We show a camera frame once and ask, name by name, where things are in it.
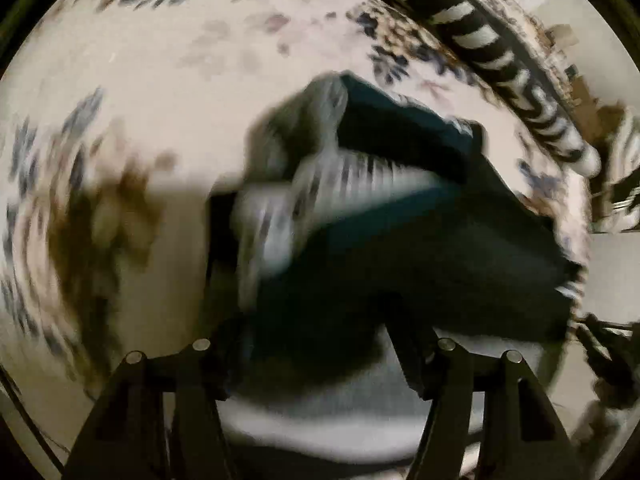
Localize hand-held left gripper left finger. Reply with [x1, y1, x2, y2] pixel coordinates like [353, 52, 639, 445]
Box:
[62, 319, 247, 480]

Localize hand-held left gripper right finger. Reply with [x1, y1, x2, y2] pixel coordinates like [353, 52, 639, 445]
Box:
[394, 304, 581, 480]

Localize striped knit sweater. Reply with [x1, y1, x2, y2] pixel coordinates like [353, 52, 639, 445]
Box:
[207, 72, 586, 462]

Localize black shoes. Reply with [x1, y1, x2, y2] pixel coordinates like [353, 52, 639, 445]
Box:
[575, 312, 640, 408]

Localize floral bed quilt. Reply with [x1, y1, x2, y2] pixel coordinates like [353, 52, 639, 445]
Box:
[0, 0, 594, 480]

